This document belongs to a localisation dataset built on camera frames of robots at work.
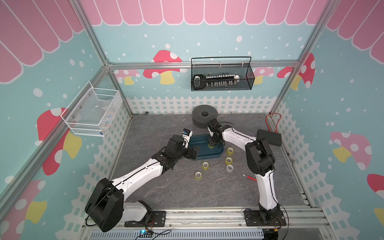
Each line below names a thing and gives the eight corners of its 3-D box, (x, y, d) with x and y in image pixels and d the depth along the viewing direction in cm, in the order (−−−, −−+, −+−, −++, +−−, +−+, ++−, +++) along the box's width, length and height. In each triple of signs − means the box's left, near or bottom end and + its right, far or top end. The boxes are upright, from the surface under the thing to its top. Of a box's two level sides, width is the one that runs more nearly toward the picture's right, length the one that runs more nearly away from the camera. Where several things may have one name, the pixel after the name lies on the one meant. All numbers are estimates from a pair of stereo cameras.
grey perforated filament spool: (186, 120, 120) (185, 114, 114) (203, 107, 130) (203, 101, 124) (202, 131, 113) (202, 125, 107) (219, 116, 123) (220, 110, 118)
